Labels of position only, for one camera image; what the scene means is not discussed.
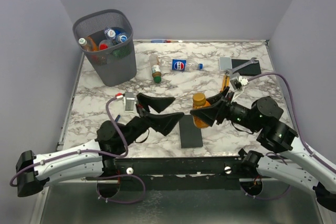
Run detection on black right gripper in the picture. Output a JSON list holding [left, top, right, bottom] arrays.
[[191, 85, 261, 132]]

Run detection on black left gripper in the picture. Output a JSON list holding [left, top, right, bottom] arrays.
[[122, 94, 185, 147]]

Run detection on small orange juice bottle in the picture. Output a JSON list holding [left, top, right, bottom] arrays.
[[193, 93, 210, 129]]

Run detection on pepsi label clear bottle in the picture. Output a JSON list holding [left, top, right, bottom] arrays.
[[160, 57, 203, 72]]

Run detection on brown bottle green cap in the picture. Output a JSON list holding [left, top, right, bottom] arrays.
[[149, 55, 162, 83]]

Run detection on blue label bottle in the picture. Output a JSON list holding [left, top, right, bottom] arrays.
[[115, 32, 129, 44]]

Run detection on red label bottle red cap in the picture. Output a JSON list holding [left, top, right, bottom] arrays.
[[98, 39, 114, 50]]

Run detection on clear crushed bottle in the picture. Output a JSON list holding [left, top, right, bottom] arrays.
[[104, 27, 117, 41]]

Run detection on large orange juice bottle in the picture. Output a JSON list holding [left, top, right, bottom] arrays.
[[78, 36, 99, 51]]

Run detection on green plastic bottle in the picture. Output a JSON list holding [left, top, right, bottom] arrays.
[[112, 46, 132, 60]]

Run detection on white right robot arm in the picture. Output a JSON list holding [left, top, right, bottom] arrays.
[[191, 91, 335, 211]]

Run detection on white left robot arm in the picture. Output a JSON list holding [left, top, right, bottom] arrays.
[[9, 93, 184, 197]]

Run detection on grey mesh waste bin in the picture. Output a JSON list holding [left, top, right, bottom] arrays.
[[72, 9, 137, 87]]

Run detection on yellow utility knife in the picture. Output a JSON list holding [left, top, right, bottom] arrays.
[[221, 75, 229, 91]]

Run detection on silver wrench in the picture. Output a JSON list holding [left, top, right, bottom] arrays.
[[224, 57, 259, 77]]

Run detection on grey white hub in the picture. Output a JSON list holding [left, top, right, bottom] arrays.
[[219, 57, 233, 71]]

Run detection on black box rear right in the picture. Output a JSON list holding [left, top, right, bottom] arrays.
[[232, 59, 261, 77]]

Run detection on blue red pen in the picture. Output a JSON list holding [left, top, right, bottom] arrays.
[[150, 39, 172, 43]]

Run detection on black network switch centre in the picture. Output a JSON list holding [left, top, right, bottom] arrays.
[[179, 115, 203, 148]]

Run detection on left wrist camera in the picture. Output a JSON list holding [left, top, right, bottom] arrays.
[[115, 92, 137, 112]]

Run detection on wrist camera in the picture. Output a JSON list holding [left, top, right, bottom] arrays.
[[115, 92, 137, 112], [229, 73, 249, 101]]

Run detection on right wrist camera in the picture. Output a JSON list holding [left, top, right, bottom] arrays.
[[229, 73, 249, 101]]

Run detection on blue handled pliers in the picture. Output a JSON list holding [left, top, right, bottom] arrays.
[[115, 115, 121, 122]]

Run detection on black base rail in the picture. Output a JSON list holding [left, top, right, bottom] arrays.
[[98, 156, 258, 190]]

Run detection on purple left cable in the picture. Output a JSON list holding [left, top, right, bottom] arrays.
[[9, 97, 146, 204]]

